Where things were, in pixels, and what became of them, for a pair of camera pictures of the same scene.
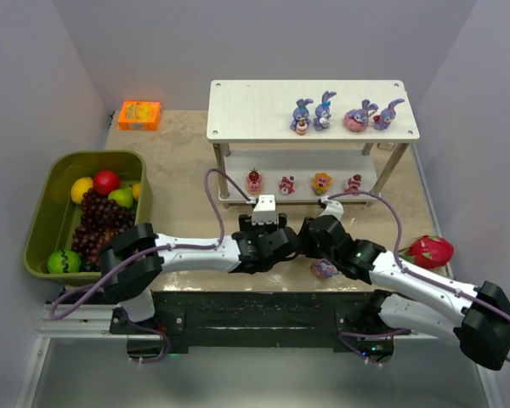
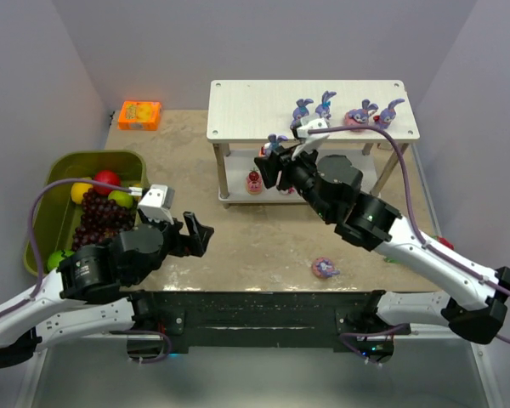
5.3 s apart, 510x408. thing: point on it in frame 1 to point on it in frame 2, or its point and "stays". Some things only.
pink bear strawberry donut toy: [254, 182] stays
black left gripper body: [283, 239] to [183, 238]
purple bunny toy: [387, 116] stays
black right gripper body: [307, 234] to [283, 168]
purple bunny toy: [301, 116] stays
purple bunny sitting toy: [322, 111] stays
